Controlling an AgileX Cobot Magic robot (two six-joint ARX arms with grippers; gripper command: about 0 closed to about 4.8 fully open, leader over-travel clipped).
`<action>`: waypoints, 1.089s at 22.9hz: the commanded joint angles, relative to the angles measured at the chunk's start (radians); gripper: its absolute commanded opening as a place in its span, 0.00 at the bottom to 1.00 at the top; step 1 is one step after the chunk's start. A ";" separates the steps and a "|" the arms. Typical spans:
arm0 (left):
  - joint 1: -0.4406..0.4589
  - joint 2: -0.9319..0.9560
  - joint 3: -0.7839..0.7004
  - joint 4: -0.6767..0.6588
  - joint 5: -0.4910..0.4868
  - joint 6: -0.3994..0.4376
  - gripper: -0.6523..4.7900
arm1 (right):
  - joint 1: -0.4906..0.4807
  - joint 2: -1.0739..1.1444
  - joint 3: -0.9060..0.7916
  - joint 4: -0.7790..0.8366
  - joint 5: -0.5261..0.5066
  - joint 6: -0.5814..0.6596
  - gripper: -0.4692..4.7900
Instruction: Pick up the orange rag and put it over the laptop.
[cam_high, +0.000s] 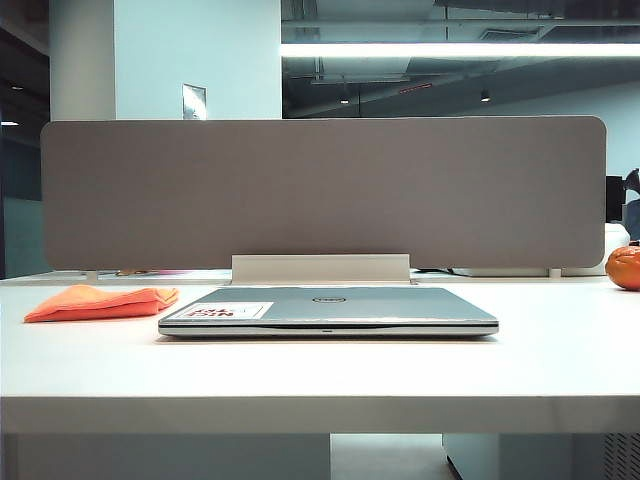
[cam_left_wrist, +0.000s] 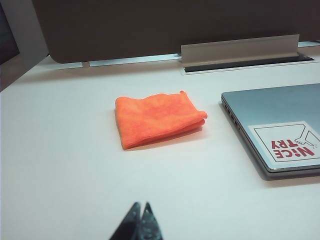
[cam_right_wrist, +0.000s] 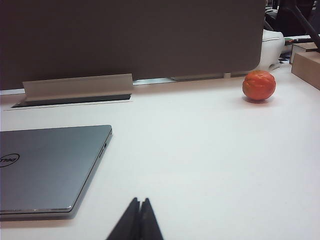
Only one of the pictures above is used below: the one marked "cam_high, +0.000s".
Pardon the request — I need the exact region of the white cable tray flap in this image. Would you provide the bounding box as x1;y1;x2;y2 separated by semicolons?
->
231;253;412;283

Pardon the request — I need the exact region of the white red laptop sticker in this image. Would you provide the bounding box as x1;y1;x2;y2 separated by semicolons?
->
178;301;275;321

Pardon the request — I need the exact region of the grey fabric desk divider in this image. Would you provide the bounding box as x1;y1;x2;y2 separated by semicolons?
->
40;116;608;272

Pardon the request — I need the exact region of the orange microfiber rag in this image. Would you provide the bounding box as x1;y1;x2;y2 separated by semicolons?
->
23;284;180;324

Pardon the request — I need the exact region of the silver Dell laptop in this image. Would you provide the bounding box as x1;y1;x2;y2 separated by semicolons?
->
158;285;500;339

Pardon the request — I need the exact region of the orange pumpkin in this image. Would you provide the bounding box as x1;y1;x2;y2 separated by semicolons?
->
604;240;640;292

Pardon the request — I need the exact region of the wall poster sign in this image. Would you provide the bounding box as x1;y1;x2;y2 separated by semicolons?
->
181;82;208;121

